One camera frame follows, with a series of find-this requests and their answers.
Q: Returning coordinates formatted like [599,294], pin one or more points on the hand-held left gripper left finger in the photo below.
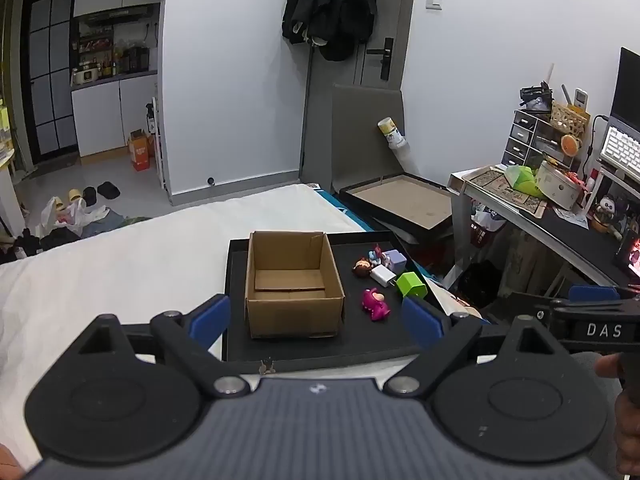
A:
[210,319]

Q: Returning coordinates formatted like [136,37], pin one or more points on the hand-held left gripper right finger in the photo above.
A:
[422,322]

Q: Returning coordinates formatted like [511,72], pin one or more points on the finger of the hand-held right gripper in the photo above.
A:
[537,305]
[592,293]

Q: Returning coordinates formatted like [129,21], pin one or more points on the green plastic block toy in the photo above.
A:
[412,285]

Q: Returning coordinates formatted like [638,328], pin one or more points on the pink dinosaur toy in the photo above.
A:
[375,304]

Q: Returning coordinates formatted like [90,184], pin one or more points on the white charger plug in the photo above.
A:
[382,276]

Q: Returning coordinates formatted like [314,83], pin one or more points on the black shallow tray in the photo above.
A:
[360,332]

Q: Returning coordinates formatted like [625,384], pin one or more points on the purple box figure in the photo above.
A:
[396,260]

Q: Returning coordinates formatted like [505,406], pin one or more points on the brown-haired doll figure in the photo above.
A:
[362,267]

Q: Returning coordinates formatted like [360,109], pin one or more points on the blue and red figure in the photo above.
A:
[376,253]

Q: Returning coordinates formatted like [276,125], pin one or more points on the brown cardboard box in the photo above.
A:
[292,290]

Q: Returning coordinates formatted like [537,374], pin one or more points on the person's right forearm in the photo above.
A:
[629,440]

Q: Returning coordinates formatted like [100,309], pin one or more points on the person's right hand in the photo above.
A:
[607,366]

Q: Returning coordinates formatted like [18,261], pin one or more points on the grey desk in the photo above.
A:
[575,240]

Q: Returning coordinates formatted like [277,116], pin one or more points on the black bag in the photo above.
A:
[480,282]

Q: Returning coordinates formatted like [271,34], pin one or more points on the panda figure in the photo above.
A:
[606,212]

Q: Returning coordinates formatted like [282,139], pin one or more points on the red basket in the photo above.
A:
[484,232]

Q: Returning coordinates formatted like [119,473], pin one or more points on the white round tin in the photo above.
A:
[557,185]

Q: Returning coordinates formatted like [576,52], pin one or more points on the green paper bag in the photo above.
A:
[522,180]

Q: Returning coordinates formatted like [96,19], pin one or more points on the blue mattress edge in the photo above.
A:
[350,212]

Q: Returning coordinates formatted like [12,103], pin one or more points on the white keyboard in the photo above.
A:
[622,149]

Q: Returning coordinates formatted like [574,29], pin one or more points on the orange ball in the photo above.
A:
[570,145]

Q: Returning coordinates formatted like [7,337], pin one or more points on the black slipper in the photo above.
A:
[90,195]
[109,190]

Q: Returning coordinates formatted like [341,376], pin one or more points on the grey drawer organizer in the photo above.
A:
[525,140]

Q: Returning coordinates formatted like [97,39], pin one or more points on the white plastic bag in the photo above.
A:
[65,217]

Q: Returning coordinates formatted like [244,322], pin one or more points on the wicker basket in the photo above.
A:
[567,117]

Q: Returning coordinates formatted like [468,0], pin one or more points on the orange cardboard box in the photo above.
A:
[139,152]

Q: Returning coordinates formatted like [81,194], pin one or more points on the yellow slipper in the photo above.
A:
[75,194]
[58,202]

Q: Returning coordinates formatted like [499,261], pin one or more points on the white yellow bottle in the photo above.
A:
[392,132]

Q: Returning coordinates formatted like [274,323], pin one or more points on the white remote control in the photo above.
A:
[580,99]

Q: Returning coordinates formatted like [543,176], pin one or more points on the grey flat board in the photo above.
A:
[360,135]

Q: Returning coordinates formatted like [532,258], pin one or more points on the black monitor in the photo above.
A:
[629,85]

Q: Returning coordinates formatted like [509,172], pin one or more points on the white kitchen cabinet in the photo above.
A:
[112,115]

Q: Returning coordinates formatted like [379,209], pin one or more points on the black-framed glass door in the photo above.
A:
[47,75]

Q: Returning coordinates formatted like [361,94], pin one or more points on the black jacket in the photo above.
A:
[330,5]

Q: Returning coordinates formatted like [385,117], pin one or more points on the black frame with brown backing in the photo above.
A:
[400,205]

